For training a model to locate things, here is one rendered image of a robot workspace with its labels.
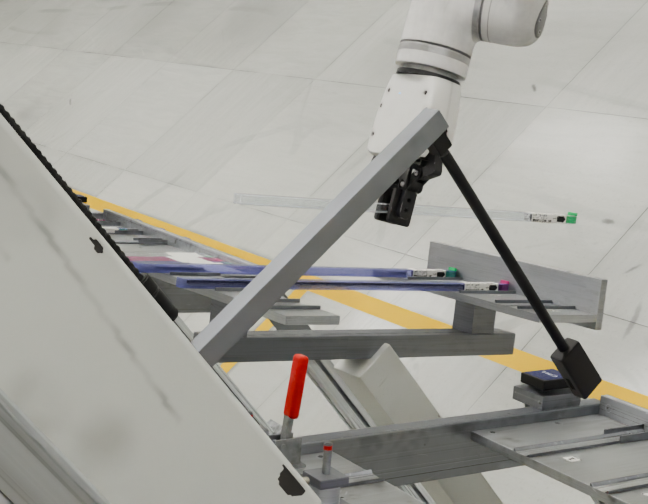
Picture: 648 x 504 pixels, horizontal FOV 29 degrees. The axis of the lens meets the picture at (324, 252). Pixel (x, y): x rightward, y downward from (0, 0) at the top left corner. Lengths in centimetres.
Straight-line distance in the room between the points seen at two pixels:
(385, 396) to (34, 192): 118
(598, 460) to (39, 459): 106
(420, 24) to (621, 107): 198
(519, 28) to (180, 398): 100
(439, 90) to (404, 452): 40
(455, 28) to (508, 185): 191
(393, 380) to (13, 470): 131
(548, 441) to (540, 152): 207
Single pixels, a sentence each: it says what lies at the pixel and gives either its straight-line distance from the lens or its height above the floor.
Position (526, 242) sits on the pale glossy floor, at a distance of 309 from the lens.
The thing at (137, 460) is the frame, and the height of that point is 147.
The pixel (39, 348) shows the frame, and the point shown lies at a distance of 46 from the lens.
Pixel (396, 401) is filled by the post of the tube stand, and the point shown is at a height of 76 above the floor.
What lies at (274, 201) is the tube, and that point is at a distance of 135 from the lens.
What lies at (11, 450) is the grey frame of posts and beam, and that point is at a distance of 30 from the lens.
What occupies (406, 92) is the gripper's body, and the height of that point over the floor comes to 111.
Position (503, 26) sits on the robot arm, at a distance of 143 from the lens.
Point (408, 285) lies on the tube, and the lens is 161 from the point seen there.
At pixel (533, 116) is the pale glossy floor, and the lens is 355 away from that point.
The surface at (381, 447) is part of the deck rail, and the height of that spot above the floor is 92.
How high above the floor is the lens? 172
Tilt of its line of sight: 29 degrees down
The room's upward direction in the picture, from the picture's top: 36 degrees counter-clockwise
